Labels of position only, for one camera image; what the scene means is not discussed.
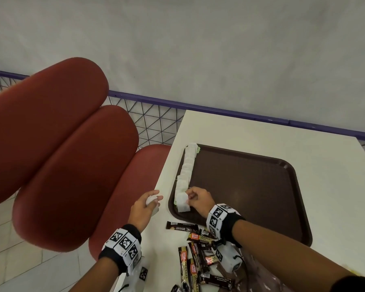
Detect person's left hand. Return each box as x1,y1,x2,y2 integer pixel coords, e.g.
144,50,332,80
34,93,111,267
127,190,164,233

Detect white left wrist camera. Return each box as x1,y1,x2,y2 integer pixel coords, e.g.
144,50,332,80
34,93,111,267
126,255,151,292

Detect marker wristband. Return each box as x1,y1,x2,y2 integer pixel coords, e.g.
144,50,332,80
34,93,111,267
206,203,245,242
98,224,142,276

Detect black camera cable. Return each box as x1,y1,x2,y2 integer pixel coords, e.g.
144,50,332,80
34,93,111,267
236,255,251,292

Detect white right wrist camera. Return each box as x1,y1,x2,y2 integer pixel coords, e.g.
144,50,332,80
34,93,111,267
211,240,243,273

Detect pile of brown sugar packets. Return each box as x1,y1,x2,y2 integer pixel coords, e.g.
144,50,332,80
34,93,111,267
240,249,292,292

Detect person's right hand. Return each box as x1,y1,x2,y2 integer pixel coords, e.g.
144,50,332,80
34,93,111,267
185,187,217,219

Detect purple wire fence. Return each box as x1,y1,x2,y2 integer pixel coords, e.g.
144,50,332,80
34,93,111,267
0,68,365,167

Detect person's right forearm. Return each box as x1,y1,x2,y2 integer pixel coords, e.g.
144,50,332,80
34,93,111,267
231,220,365,292

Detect white paper tea bag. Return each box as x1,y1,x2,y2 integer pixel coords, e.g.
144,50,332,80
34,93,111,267
175,191,191,213

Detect right marker wristband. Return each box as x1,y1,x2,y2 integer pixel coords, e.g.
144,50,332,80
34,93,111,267
206,203,245,242

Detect row of white tea bags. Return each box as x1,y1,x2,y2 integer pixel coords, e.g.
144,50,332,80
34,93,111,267
174,142,200,198

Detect brown plastic tray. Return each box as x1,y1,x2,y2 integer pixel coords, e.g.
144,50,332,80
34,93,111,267
168,144,313,247

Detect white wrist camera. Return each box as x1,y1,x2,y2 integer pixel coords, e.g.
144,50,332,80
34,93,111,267
126,255,151,292
211,240,243,273

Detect white tea bag green tag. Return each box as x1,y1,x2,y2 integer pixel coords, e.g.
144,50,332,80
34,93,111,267
185,142,200,157

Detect left marker wristband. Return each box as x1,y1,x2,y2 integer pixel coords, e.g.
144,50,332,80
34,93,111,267
98,224,142,276

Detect red padded chair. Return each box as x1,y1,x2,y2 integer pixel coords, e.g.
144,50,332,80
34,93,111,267
0,57,172,260

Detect person's black sleeve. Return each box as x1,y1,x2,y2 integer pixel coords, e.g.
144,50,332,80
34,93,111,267
330,275,365,292

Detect person's left forearm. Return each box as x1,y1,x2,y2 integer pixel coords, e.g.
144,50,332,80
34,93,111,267
68,257,122,292

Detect pile of coffee stick sachets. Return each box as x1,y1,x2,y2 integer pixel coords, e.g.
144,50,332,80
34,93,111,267
165,221,236,292

